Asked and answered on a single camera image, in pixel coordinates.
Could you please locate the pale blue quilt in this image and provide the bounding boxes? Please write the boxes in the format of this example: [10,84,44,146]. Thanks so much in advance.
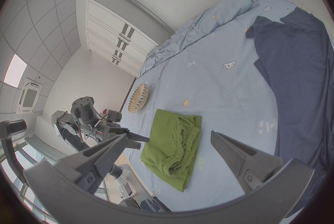
[137,0,259,78]

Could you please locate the square ceiling light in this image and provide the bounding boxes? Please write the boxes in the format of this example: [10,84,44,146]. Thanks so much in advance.
[4,54,27,86]

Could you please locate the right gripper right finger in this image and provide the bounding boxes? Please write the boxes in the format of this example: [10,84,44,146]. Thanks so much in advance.
[210,130,283,196]

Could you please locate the green shorts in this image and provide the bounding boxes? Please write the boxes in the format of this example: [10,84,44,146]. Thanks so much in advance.
[140,109,202,192]

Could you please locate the bed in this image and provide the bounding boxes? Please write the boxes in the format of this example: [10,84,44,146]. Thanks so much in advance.
[115,0,334,214]

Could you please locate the window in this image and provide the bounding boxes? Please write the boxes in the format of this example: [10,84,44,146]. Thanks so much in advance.
[0,141,107,221]

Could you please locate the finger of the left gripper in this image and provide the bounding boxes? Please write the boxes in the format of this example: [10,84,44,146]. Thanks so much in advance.
[123,141,141,151]
[126,132,150,143]

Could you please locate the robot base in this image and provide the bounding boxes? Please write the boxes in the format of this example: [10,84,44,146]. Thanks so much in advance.
[104,163,173,213]

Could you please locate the white wardrobe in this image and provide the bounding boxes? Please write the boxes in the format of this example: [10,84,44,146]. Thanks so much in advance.
[86,0,175,78]

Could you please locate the round woven basket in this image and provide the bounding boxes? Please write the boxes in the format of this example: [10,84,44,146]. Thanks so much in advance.
[127,83,149,114]

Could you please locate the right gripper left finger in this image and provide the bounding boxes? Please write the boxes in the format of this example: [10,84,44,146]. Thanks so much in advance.
[55,134,129,196]

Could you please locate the dark blue garment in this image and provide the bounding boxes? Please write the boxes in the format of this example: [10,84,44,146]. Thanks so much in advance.
[245,7,334,218]

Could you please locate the ceiling air conditioner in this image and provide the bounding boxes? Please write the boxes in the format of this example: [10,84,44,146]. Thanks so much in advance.
[16,78,43,114]

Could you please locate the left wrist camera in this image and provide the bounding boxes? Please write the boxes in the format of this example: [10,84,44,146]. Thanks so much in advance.
[107,111,122,123]

